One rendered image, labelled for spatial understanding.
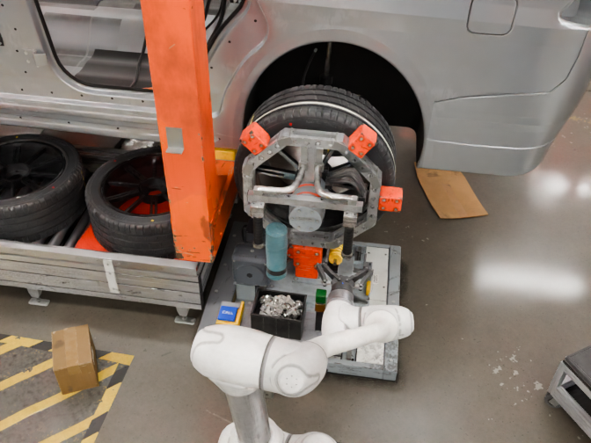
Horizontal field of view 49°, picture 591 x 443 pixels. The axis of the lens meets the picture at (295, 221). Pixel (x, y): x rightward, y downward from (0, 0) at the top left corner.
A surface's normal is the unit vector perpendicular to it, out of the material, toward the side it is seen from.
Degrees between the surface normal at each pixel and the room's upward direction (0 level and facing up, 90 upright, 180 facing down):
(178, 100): 90
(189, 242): 90
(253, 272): 90
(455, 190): 2
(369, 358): 0
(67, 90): 92
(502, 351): 0
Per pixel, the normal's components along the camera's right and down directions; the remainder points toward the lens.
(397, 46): -0.15, 0.65
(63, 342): 0.02, -0.76
